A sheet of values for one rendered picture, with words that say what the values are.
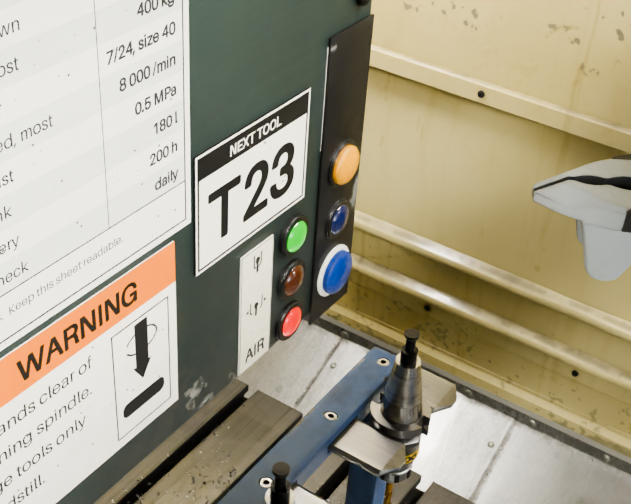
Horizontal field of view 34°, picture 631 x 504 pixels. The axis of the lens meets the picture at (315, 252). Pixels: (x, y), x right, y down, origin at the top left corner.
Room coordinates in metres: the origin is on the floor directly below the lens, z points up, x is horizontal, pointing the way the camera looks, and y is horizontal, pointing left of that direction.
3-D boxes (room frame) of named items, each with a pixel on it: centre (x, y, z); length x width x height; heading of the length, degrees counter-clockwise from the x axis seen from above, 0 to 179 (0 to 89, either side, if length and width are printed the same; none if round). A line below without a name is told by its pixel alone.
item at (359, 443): (0.74, -0.07, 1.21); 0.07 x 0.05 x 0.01; 59
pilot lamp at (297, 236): (0.50, 0.01, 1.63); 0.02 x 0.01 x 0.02; 149
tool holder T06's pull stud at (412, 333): (0.78, -0.10, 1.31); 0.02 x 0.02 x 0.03
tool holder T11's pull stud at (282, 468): (0.60, 0.01, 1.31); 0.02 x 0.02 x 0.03
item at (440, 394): (0.83, -0.13, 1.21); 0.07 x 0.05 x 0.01; 59
